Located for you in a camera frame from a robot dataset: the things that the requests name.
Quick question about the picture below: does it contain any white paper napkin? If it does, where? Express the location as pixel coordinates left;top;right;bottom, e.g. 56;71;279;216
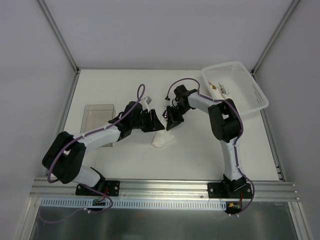
151;116;175;149

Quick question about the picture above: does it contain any black handled steel spoon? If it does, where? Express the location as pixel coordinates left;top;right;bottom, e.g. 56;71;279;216
162;111;168;121

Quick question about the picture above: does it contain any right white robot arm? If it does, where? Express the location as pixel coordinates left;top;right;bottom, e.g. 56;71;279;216
166;85;247;199

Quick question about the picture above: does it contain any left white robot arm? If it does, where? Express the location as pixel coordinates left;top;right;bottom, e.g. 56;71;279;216
42;101;165;195

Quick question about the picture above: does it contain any gold utensil in basket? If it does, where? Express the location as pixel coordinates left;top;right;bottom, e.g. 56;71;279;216
208;81;217;90

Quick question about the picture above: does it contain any silver utensil in basket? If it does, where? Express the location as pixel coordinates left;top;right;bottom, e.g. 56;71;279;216
218;82;229;99

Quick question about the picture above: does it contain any clear smoky plastic box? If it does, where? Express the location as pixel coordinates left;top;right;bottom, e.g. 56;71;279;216
80;104;116;134

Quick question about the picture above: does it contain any white perforated plastic basket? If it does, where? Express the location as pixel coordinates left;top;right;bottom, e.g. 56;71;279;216
201;61;269;115

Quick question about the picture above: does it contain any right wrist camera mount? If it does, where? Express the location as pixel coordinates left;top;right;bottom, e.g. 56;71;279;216
164;95;177;107

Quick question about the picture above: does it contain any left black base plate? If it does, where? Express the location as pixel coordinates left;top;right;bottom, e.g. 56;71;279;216
75;179;121;197

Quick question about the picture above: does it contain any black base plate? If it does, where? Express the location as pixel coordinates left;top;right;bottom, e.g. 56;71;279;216
207;182;253;199
75;179;121;197

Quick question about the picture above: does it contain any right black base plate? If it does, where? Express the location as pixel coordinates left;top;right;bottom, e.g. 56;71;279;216
207;182;253;199

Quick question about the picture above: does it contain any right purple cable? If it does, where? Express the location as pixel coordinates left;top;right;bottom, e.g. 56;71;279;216
164;77;256;218

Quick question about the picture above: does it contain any white slotted cable duct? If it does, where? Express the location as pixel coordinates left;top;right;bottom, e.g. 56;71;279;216
39;197;227;211

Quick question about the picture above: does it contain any aluminium mounting rail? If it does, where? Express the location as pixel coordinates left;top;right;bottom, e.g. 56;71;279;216
29;177;301;202

